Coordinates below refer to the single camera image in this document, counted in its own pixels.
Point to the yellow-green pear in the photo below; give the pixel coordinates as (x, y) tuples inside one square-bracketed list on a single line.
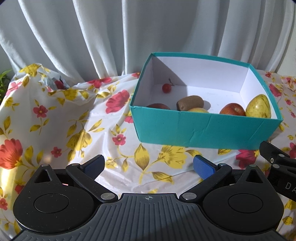
[(259, 107)]

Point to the green plant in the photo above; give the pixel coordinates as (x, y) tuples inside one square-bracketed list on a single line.
[(4, 82)]

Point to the red cherry tomato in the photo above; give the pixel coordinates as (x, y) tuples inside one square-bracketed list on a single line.
[(166, 88)]

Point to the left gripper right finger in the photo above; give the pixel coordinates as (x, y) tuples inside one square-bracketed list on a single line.
[(212, 177)]

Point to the teal cardboard box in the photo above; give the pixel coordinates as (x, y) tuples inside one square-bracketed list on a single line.
[(218, 81)]

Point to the yellow fruit in box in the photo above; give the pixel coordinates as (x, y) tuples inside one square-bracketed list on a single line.
[(198, 110)]

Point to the small red fruit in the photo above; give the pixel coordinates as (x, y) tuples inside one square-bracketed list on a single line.
[(158, 106)]

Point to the white curtain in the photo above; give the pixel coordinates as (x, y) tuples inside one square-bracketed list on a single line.
[(88, 39)]

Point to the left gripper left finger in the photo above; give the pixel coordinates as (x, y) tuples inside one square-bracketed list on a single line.
[(84, 175)]

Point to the red apple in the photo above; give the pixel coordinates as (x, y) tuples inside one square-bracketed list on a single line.
[(233, 109)]

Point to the brown kiwi fruit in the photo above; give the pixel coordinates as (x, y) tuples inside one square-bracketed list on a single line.
[(190, 102)]

